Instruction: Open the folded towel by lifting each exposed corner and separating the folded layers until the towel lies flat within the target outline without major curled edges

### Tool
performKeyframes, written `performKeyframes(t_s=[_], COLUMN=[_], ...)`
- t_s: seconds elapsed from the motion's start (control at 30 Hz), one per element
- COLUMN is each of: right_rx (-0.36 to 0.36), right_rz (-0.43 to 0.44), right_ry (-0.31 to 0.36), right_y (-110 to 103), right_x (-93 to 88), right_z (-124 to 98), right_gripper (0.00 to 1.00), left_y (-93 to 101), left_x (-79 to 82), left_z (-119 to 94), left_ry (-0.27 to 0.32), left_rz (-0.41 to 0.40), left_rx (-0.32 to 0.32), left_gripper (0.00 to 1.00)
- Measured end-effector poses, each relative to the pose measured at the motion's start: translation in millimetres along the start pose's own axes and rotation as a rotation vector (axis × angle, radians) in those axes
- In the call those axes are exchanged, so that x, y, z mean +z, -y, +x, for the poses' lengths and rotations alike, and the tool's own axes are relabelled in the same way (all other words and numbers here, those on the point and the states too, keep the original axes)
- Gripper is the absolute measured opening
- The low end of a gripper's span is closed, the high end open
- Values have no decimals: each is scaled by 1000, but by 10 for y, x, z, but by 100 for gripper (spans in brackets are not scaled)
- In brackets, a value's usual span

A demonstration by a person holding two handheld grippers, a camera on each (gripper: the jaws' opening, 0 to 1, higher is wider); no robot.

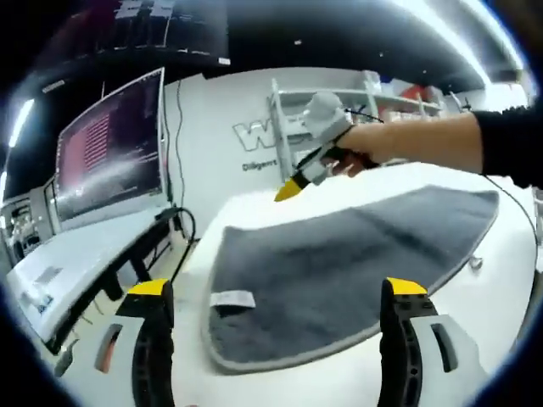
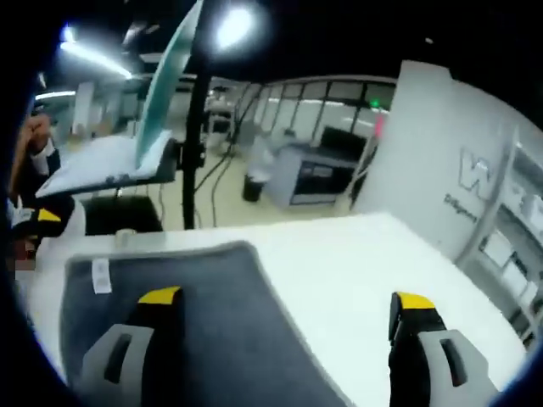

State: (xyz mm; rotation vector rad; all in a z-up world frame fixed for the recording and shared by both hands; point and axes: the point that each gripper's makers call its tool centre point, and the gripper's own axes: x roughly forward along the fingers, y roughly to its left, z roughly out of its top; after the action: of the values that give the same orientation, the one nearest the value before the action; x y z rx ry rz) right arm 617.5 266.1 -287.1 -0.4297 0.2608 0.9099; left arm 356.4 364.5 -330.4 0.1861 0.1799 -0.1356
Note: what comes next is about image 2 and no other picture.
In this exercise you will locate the grey towel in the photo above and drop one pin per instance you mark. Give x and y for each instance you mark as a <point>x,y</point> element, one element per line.
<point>220,305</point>

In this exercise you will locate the person's left hand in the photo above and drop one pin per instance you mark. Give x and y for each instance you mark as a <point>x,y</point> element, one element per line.
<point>39,131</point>

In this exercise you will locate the white side table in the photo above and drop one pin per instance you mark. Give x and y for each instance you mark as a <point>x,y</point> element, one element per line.
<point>102,161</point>

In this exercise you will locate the clear tape roll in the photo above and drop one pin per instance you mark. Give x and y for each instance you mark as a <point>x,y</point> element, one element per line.
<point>126,237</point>

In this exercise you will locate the long ceiling light strip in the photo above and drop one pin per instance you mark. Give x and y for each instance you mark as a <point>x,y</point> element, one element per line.
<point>97,57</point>

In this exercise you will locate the rows of white storage boxes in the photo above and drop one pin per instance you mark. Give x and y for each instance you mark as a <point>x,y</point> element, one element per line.
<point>496,250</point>

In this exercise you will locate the translucent curved panel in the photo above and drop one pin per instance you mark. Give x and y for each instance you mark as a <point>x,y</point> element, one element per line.
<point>169,76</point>

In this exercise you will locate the grey metal shelving unit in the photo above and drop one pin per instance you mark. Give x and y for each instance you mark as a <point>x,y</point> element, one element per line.
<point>494,203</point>

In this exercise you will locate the black waste bin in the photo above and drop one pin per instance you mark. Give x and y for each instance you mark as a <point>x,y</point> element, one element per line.
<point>253,188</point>

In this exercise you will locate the grey cabinet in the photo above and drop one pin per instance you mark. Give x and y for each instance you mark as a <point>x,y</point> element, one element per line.
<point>309,178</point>

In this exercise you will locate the translucent plastic bag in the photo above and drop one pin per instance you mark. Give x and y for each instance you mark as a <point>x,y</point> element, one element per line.
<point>262,152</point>

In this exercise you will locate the black monitor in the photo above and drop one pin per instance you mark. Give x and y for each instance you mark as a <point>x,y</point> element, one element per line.
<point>343,142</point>

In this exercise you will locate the pink hanging sign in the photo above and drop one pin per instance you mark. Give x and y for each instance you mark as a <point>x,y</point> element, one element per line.
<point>379,125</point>

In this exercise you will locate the round ceiling light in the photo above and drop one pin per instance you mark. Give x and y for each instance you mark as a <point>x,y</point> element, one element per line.
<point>235,25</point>

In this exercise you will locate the green exit sign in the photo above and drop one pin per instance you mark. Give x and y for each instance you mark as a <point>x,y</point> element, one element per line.
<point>375,102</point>

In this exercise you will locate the thin white metal frame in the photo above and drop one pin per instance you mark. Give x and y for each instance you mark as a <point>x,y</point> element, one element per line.
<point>362,169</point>

